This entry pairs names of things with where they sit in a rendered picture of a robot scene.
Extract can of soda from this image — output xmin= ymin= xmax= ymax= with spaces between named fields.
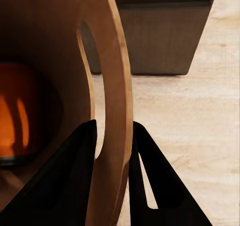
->
xmin=0 ymin=60 xmax=44 ymax=166

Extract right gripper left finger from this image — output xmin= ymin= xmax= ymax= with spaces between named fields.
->
xmin=0 ymin=119 xmax=98 ymax=226

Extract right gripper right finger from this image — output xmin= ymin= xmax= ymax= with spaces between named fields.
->
xmin=128 ymin=121 xmax=213 ymax=226

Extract trash can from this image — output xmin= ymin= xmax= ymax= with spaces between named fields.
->
xmin=0 ymin=0 xmax=134 ymax=226

